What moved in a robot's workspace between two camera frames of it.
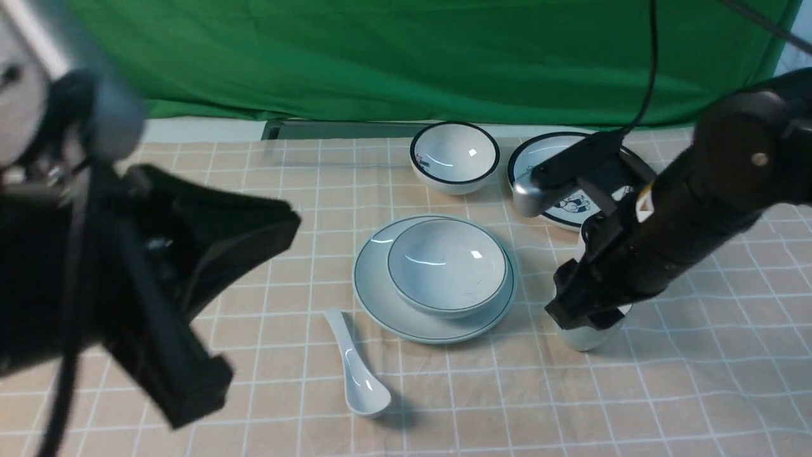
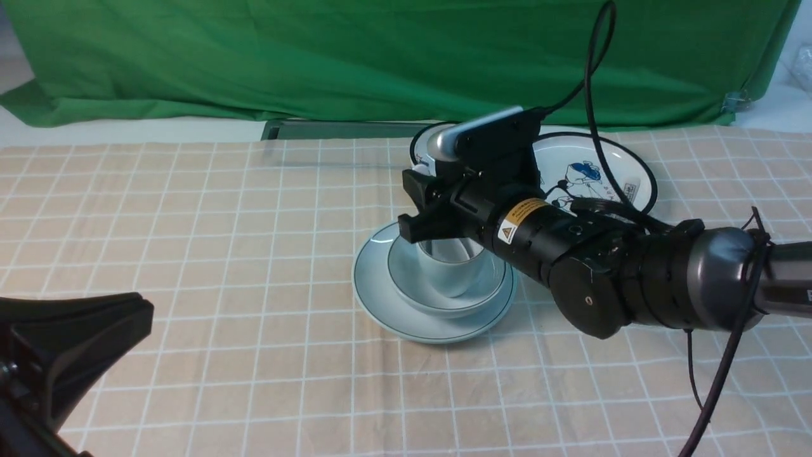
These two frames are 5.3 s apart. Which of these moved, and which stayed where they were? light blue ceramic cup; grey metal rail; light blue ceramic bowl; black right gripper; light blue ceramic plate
Moved: light blue ceramic cup; black right gripper
Stayed: grey metal rail; light blue ceramic plate; light blue ceramic bowl
